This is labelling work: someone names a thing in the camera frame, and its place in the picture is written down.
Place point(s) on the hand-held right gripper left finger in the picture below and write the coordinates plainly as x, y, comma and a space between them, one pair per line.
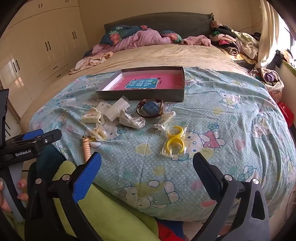
87, 176

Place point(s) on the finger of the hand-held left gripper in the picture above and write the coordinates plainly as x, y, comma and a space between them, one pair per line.
49, 137
34, 134

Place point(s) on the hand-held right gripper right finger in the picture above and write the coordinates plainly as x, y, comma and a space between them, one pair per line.
207, 170

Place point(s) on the pearl hair clip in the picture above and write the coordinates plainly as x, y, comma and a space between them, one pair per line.
98, 134

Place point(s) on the cream hair claw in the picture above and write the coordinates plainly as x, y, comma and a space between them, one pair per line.
89, 119

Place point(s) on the clear bag with yellow rings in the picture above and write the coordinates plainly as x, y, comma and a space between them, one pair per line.
173, 139

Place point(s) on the clear plastic jewelry bag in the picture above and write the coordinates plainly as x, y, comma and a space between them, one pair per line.
129, 120

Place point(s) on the small blue plastic box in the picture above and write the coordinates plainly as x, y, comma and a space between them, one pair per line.
150, 109

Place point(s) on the grey cardboard box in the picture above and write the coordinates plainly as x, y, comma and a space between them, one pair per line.
143, 96

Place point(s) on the person's left hand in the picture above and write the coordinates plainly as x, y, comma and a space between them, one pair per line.
22, 184

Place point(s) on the dark teal cloth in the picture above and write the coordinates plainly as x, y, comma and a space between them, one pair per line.
50, 160

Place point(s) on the lime green fleece garment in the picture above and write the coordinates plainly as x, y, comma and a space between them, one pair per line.
111, 208

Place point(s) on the cartoon cat printed blanket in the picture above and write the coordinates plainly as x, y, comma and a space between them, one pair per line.
231, 129

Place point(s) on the white card packet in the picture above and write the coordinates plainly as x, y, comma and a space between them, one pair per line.
103, 107

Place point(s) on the small clear hair clip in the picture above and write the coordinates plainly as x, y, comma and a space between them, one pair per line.
159, 127

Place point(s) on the large clear hair clip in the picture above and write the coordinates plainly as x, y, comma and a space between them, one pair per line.
167, 116

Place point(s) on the frosted plastic pouch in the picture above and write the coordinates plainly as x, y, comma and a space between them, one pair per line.
116, 109

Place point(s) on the red cloth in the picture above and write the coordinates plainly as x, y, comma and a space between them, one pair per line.
166, 233

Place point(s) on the peach patterned garment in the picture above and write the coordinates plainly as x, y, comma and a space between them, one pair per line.
90, 61

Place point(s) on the white wardrobe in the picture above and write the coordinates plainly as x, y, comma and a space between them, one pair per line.
41, 46

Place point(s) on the red bag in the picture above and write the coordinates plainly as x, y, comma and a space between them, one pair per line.
285, 113

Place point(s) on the basket of clothes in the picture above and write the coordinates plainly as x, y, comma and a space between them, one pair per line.
271, 77

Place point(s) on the large dark floral pillow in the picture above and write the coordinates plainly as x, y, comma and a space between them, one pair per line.
115, 34

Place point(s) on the beige bed sheet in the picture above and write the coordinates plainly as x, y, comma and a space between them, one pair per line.
161, 55

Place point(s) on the pink fuzzy garment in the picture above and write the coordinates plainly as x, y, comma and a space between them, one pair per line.
196, 40

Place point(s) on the black object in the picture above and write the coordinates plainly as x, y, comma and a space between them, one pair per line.
278, 59

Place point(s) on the pile of clothes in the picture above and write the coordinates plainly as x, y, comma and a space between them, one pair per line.
231, 39

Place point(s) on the pink quilt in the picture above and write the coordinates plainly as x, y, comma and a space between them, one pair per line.
143, 38

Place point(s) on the small dark floral pillow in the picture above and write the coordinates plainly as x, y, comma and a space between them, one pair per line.
172, 36

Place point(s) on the cream curtain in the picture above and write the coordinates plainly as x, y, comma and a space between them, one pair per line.
268, 34

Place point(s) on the grey quilted headboard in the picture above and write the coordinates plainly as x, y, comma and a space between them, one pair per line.
161, 23

